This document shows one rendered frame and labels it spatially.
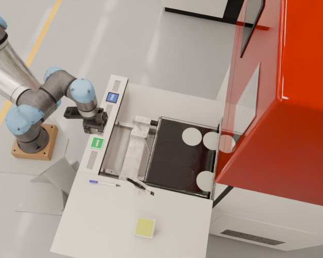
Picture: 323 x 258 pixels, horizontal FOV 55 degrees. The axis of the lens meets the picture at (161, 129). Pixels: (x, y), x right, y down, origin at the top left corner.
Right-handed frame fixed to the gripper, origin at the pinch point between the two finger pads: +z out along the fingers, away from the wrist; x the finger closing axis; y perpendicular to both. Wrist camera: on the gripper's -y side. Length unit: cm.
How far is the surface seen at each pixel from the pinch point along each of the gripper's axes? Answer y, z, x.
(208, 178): 55, 21, -3
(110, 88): -2.2, 14.0, 31.5
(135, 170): 20.3, 22.2, -6.5
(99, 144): 1.3, 13.6, -0.2
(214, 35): 53, 110, 174
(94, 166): 2.0, 14.1, -11.1
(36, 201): -54, 108, -19
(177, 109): 34, 28, 35
